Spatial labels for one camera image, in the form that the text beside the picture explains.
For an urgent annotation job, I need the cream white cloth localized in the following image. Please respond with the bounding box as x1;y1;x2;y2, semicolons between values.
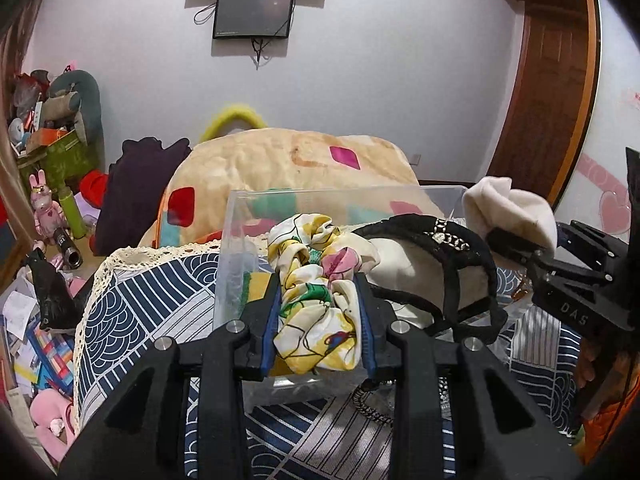
463;177;558;252

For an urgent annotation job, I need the floral yellow white scrunchie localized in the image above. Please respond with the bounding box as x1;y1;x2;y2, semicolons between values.
268;214;380;374

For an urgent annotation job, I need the black white eye mask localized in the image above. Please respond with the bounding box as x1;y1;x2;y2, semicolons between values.
354;214;508;346

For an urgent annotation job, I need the black white braided hair tie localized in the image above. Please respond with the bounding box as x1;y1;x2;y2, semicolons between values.
350;384;396;428

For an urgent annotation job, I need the clear plastic storage bin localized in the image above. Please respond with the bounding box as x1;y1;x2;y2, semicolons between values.
214;185;506;406

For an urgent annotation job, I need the blue white patterned tablecloth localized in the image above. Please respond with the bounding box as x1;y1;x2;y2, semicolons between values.
61;249;580;479

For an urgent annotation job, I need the beige patterned blanket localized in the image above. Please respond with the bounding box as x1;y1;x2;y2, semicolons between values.
139;128;442;248

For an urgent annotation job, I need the brown wooden door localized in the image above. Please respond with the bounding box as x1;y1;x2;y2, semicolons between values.
488;0;600;206

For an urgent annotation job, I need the dark purple garment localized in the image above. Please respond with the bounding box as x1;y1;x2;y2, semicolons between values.
92;136;191;257

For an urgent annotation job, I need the yellow green fuzzy hoop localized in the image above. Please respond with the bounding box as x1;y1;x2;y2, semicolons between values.
198;104;267;143

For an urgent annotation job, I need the green bottle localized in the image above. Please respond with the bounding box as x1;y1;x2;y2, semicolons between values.
58;186;87;240

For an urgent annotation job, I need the red plush item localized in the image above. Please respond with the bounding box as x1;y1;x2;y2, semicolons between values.
79;169;108;209

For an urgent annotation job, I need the pink plush slipper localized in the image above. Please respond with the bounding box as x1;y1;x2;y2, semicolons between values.
29;389;77;463

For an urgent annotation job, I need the pink rabbit toy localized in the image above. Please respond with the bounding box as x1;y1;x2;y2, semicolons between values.
29;169;67;240

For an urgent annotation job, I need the green cardboard box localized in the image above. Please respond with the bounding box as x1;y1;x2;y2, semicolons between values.
16;131;99;192

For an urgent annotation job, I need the grey green plush toy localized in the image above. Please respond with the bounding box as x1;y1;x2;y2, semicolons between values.
41;70;103;145

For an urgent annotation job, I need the small black wall monitor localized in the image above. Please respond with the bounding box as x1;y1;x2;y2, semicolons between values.
213;0;294;40

